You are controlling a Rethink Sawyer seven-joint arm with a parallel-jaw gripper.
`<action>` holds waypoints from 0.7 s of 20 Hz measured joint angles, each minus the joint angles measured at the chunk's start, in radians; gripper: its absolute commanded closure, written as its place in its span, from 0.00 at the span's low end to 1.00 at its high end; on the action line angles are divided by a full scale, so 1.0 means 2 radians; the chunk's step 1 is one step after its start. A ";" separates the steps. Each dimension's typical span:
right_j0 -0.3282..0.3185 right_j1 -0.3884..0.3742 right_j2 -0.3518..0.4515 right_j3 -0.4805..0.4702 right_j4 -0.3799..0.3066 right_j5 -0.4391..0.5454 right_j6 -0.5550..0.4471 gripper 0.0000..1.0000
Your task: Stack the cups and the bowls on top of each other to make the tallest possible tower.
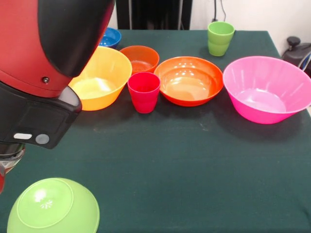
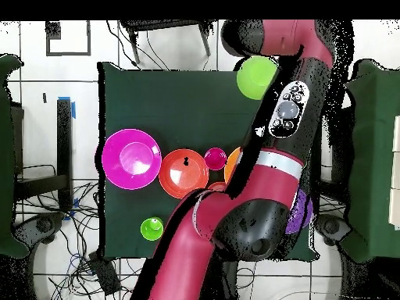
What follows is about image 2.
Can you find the green bowl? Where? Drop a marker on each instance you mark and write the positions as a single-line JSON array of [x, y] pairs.
[[254, 78]]

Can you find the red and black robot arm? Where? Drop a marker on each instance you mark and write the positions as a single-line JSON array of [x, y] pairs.
[[265, 187]]

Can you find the magenta red cup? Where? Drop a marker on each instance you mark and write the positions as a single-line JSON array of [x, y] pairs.
[[215, 158]]

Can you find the wide orange-red bowl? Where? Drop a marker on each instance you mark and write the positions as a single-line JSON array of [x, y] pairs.
[[182, 175]]

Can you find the small orange-red bowl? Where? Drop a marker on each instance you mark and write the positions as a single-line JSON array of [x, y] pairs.
[[218, 187]]

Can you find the large yellow-orange bowl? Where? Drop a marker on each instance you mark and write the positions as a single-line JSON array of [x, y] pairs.
[[231, 165]]

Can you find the dark green tablecloth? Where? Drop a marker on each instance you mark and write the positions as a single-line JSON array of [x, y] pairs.
[[172, 109]]

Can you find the pink bowl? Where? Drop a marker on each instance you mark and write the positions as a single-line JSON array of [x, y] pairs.
[[131, 159]]

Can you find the green cup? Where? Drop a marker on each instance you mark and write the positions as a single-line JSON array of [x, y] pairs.
[[151, 229]]

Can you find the purple bowl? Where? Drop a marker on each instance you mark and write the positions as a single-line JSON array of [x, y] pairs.
[[301, 215]]

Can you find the blue tape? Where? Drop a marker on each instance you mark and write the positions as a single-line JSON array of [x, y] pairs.
[[73, 111]]

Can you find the black power brick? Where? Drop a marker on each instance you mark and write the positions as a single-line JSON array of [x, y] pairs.
[[104, 273]]

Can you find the black metal stand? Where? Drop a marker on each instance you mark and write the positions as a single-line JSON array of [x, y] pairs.
[[162, 24]]

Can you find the green cloth side table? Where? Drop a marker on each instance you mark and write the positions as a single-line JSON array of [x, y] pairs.
[[372, 156], [6, 156]]

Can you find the white boxes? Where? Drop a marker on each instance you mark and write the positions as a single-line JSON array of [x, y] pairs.
[[396, 172]]

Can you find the black square floor frame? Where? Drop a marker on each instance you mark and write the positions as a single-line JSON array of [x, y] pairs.
[[53, 29]]

